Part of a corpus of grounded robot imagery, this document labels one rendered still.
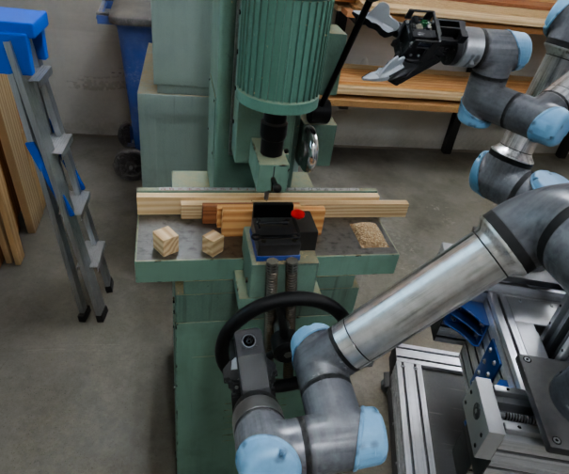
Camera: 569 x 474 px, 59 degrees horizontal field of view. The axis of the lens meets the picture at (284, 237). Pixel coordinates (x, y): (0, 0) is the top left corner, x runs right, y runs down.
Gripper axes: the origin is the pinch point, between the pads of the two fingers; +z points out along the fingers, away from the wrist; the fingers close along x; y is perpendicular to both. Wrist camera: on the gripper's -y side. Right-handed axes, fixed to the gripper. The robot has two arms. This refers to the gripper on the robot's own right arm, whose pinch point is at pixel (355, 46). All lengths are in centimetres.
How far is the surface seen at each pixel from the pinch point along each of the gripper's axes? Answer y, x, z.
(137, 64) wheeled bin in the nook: -156, -107, 50
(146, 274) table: -33, 35, 40
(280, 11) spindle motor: 4.8, -2.5, 15.2
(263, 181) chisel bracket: -26.2, 16.4, 14.4
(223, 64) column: -25.0, -12.9, 22.2
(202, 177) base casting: -69, -4, 25
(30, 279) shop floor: -162, 4, 96
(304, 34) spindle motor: 2.1, -0.3, 10.5
